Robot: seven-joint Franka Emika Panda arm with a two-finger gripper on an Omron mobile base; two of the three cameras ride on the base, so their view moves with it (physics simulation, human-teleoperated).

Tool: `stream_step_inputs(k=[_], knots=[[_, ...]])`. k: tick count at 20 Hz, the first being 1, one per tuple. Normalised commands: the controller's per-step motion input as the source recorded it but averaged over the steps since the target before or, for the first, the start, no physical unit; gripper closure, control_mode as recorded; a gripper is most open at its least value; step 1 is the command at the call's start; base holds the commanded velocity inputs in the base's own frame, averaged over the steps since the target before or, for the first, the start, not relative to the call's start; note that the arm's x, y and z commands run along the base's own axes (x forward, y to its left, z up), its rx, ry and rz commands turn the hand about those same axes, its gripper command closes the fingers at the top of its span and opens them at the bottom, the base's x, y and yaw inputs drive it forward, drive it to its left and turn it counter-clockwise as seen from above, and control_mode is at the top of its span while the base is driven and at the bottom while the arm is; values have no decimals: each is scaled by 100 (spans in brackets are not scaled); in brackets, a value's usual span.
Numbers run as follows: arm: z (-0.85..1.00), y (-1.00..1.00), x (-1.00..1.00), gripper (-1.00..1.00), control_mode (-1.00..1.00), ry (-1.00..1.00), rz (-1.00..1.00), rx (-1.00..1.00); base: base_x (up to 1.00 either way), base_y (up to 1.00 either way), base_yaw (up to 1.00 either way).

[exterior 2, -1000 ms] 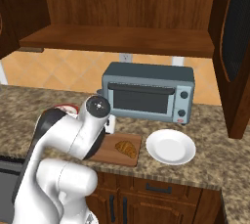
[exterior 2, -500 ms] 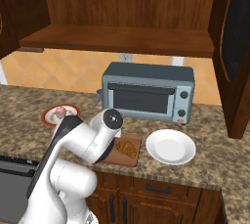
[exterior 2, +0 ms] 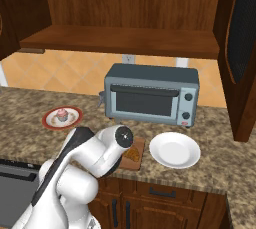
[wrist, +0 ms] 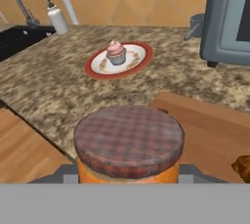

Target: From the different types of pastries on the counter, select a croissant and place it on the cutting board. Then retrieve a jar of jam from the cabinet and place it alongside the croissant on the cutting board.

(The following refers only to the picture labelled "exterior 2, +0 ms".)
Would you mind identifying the wooden cutting board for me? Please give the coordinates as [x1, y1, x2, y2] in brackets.
[118, 135, 146, 171]

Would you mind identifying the red rimmed plate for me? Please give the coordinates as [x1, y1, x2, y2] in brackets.
[41, 105, 84, 131]

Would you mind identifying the black drawer handle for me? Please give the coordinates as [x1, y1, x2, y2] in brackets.
[148, 186, 177, 199]

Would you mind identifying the white plate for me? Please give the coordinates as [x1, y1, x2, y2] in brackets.
[148, 131, 202, 170]

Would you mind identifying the wooden base cabinet door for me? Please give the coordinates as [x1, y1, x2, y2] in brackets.
[121, 196, 203, 229]
[88, 177, 123, 229]

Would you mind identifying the wooden wall cabinet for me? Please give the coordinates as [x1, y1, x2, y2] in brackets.
[0, 0, 239, 60]

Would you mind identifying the wooden drawer front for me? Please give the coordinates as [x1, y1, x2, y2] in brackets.
[136, 181, 208, 211]

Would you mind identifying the brown croissant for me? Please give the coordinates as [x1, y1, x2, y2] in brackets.
[122, 146, 141, 163]

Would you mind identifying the open wooden cabinet door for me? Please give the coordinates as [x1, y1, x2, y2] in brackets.
[0, 0, 21, 61]
[213, 0, 256, 143]

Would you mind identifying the black cabinet door handle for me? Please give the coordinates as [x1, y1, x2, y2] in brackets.
[124, 200, 132, 229]
[111, 199, 119, 229]

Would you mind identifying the grey toaster oven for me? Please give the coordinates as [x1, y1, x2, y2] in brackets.
[98, 63, 200, 129]

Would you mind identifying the pink frosted cupcake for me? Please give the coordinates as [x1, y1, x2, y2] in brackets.
[56, 108, 69, 123]

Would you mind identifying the white wall outlet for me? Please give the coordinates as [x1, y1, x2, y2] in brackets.
[122, 53, 136, 65]

